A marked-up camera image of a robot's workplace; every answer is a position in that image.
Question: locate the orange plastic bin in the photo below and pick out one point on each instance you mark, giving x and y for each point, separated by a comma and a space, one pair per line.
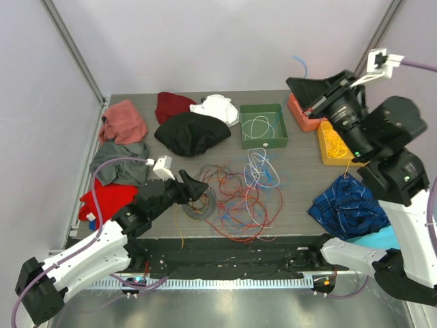
306, 124

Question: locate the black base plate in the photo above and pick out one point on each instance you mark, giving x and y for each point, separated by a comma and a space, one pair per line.
281, 257

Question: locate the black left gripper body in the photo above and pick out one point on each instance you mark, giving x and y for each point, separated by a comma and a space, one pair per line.
174, 193

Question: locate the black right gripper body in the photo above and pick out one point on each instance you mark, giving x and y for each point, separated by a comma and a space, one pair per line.
339, 106

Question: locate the pink cloth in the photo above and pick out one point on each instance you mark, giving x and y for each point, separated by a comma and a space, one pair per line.
122, 124

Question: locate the green plastic bin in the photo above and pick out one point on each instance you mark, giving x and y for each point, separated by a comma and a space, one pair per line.
263, 126

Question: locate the black cloth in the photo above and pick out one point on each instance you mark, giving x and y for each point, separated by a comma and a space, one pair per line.
190, 134

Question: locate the bright red cloth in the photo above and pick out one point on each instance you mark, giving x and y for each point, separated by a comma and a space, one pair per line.
111, 198

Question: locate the white slotted cable duct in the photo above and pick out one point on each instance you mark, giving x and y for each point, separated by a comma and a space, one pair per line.
110, 283

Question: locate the dark red cloth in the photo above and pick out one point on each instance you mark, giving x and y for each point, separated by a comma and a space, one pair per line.
169, 105

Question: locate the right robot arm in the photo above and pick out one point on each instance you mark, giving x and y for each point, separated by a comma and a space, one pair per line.
395, 176

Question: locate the grey cloth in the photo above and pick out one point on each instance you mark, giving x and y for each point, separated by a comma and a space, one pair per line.
122, 170

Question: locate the yellow plastic bin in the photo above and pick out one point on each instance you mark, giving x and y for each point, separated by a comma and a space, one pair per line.
333, 149

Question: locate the left aluminium frame post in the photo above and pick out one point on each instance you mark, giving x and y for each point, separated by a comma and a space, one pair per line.
66, 37

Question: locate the blue plaid shirt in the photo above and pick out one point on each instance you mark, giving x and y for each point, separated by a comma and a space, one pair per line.
347, 209

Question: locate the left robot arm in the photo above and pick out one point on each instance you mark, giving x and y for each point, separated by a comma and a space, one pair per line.
44, 287

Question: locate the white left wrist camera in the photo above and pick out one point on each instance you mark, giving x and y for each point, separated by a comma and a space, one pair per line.
161, 167

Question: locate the white cloth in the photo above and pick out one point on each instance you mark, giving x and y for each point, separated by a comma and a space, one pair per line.
219, 107

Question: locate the turquoise cloth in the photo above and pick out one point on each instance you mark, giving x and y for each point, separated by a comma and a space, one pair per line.
384, 239

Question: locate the right aluminium frame post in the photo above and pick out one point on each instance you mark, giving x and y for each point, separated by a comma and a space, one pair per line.
382, 28

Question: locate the aluminium frame post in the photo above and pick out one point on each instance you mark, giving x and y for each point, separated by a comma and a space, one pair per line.
382, 28
66, 37

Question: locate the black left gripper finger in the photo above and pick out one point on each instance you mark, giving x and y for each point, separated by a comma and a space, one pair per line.
186, 178
196, 189

